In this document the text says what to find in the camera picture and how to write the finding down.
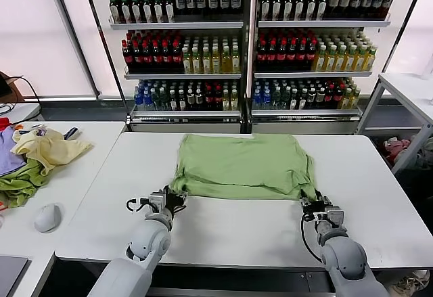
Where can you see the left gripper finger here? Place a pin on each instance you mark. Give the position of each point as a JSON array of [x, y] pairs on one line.
[[167, 189], [184, 196]]

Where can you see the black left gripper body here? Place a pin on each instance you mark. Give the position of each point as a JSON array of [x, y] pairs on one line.
[[173, 203]]

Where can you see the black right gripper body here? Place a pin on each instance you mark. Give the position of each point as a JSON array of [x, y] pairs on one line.
[[313, 207]]

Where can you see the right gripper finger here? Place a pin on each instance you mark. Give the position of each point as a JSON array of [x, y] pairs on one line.
[[304, 198], [324, 200]]

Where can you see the light green shirt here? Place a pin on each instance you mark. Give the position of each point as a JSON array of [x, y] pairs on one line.
[[243, 165]]

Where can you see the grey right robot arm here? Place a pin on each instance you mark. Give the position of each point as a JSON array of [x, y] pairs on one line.
[[341, 253]]

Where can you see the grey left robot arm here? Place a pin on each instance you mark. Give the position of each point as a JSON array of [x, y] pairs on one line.
[[149, 239]]

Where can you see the pink red clothes pile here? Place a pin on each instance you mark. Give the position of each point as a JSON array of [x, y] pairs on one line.
[[394, 146]]

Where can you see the grey clothes pile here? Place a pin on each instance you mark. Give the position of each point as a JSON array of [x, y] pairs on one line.
[[424, 160]]

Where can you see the mixed dark drink bottles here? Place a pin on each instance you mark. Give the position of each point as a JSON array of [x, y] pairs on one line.
[[179, 97], [297, 95]]

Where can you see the blue water bottles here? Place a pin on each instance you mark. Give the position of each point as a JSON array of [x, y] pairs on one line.
[[143, 99], [262, 97]]

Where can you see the red cap cola bottles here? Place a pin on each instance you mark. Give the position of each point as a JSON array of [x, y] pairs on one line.
[[333, 94], [152, 55], [213, 97], [285, 55]]

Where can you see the yellow tea bottles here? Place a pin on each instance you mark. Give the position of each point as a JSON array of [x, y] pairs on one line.
[[230, 99], [211, 58], [350, 97]]

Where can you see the blue white striped cloth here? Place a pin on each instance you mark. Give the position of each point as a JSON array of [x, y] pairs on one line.
[[71, 133]]

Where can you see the grey sneaker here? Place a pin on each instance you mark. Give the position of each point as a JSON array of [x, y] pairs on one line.
[[409, 281]]

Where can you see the white computer mouse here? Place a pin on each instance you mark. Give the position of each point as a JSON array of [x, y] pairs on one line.
[[47, 217]]

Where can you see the pale yellow garment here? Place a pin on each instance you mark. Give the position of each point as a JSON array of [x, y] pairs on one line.
[[50, 149]]

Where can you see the white orange printed garment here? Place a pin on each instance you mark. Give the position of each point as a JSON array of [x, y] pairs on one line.
[[40, 131]]

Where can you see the green cap yellow bottles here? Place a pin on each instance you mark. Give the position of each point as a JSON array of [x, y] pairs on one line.
[[345, 57]]

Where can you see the green towel garment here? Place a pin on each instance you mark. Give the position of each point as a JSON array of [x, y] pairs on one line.
[[17, 183]]

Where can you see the purple garment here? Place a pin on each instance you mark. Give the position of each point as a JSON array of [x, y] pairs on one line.
[[8, 155]]

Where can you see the grey laptop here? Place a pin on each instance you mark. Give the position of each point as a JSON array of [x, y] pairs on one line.
[[11, 273]]

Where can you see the red garment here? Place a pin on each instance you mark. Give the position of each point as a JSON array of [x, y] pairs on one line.
[[4, 122]]

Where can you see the brown cardboard box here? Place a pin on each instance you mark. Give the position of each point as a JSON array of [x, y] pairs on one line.
[[15, 89]]

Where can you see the green cap dark bottles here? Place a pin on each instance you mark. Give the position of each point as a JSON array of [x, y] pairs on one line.
[[291, 4], [142, 4]]

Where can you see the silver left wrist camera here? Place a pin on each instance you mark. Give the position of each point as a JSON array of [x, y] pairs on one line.
[[157, 202]]

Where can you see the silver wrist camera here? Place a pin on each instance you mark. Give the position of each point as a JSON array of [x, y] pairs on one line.
[[335, 217], [157, 202]]

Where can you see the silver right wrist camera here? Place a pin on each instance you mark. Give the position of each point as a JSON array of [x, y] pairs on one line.
[[335, 217]]

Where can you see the white metal frame table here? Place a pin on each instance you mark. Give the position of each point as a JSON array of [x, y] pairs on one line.
[[406, 89]]

